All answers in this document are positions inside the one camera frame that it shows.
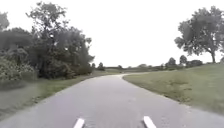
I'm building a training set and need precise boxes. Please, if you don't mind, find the grey asphalt path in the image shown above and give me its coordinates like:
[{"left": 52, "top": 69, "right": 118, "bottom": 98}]
[{"left": 0, "top": 71, "right": 224, "bottom": 128}]

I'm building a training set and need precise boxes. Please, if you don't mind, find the distant row of bushes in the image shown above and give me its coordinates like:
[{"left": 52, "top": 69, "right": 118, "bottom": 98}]
[{"left": 90, "top": 54, "right": 204, "bottom": 72}]

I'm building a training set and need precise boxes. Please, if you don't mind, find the robot's own part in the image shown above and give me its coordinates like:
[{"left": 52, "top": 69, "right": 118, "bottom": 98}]
[
  {"left": 142, "top": 115, "right": 157, "bottom": 128},
  {"left": 72, "top": 117, "right": 86, "bottom": 128}
]

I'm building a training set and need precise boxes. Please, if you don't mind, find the sloping grass field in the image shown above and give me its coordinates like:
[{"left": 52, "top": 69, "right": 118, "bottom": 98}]
[{"left": 122, "top": 62, "right": 224, "bottom": 116}]

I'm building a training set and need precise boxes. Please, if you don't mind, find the large leaning tree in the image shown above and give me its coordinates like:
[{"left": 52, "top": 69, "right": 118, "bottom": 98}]
[{"left": 173, "top": 5, "right": 224, "bottom": 65}]

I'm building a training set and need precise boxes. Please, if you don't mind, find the clump of trees and bushes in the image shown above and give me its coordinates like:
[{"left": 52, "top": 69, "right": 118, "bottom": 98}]
[{"left": 0, "top": 1, "right": 96, "bottom": 90}]

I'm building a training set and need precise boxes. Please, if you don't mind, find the grass verge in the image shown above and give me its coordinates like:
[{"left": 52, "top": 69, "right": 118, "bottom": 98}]
[{"left": 0, "top": 68, "right": 123, "bottom": 121}]

